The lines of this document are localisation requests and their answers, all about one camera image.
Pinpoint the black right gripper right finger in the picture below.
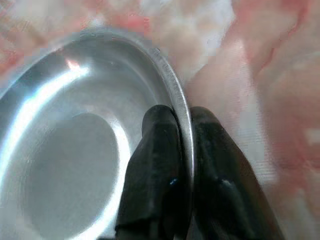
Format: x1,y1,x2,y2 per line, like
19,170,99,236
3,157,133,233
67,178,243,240
190,105,286,240

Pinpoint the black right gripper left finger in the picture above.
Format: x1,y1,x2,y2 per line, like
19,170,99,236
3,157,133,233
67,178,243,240
114,104,195,240

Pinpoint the stainless steel bowl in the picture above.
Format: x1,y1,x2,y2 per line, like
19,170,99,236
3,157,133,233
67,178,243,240
0,24,196,240

